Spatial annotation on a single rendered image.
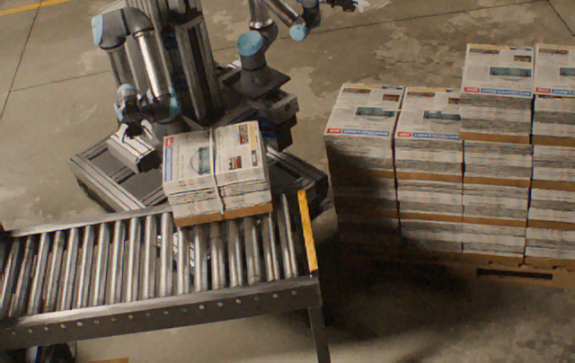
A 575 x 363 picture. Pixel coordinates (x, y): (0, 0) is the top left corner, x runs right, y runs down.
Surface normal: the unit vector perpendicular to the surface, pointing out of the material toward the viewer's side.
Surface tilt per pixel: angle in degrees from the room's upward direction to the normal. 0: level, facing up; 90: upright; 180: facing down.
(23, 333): 90
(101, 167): 0
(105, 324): 90
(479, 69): 1
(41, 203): 0
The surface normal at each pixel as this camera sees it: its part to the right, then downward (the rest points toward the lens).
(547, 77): -0.11, -0.79
